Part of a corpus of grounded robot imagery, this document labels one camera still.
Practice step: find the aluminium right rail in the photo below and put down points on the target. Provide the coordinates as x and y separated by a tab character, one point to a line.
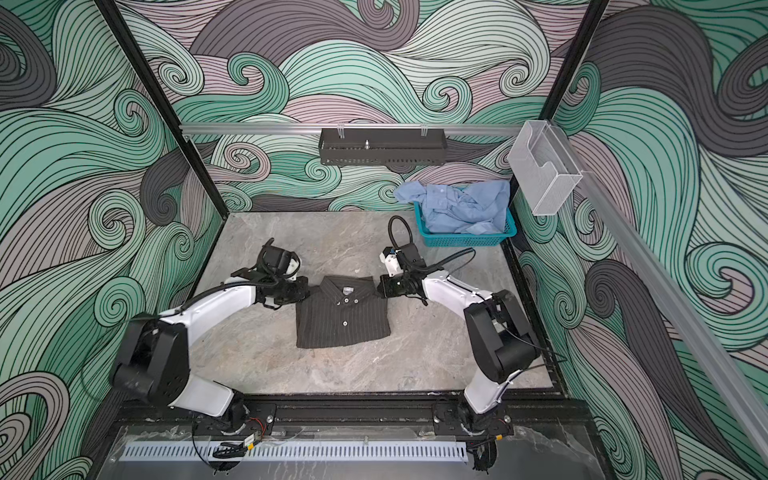
744	402

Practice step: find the white slotted cable duct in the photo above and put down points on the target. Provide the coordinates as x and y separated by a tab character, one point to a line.
301	450

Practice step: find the black corner post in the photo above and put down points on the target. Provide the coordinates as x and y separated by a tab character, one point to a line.
120	30
574	56

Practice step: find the aluminium back rail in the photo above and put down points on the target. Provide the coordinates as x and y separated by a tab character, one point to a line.
275	128

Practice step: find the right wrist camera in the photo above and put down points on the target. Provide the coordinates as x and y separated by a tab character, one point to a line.
389	259

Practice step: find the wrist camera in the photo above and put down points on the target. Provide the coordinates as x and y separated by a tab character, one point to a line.
389	259
279	262

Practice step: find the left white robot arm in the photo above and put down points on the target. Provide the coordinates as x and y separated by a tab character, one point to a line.
152	362

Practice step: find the black perforated wall tray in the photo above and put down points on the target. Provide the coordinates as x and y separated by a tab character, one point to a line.
365	147

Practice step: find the aluminium rail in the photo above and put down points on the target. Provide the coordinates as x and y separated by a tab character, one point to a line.
744	402
275	128

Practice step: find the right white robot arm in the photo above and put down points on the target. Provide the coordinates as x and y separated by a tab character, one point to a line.
502	340

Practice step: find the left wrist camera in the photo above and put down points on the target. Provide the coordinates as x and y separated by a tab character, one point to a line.
279	262

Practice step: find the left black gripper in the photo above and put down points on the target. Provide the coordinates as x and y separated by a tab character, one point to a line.
302	292

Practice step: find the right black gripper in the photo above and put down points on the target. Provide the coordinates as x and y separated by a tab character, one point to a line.
385	289

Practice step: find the light blue shirt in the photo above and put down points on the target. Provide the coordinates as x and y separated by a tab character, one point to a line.
477	209

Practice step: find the black right corner post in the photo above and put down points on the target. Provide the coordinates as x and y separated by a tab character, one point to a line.
574	56

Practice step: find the black left corner post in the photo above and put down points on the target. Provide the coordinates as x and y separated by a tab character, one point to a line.
120	30

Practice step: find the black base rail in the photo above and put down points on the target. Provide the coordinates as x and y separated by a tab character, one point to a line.
444	412

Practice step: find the dark grey pinstripe shirt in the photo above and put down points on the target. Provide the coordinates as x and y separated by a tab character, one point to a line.
341	311

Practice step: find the teal plastic basket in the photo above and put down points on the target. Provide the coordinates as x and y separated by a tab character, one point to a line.
440	240

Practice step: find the clear plastic wall bin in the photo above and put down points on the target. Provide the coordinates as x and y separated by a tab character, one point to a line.
544	163

